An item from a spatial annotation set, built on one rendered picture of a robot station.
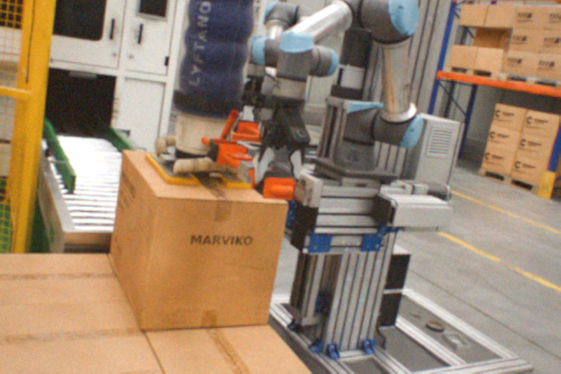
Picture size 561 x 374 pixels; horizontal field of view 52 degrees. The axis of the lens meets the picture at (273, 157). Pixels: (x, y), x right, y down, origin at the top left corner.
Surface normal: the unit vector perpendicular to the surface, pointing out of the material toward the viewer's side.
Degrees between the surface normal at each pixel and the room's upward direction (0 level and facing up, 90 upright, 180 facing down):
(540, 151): 92
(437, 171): 90
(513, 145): 92
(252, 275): 90
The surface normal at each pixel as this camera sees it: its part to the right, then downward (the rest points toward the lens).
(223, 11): 0.24, -0.03
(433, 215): 0.47, 0.23
